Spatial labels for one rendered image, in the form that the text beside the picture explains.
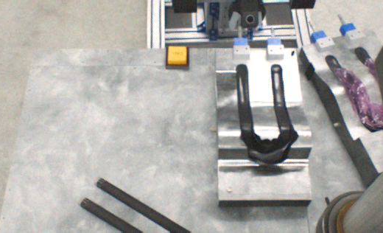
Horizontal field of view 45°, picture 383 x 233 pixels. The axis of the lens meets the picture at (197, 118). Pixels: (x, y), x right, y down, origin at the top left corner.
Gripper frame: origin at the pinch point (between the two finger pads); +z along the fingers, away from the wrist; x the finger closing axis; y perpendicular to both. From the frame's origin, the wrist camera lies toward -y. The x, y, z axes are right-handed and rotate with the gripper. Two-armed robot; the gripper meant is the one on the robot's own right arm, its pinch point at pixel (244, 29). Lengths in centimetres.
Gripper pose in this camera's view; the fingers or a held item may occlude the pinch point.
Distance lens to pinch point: 142.7
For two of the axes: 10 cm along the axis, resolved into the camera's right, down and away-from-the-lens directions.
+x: -10.0, 0.0, 0.0
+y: 0.0, -8.8, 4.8
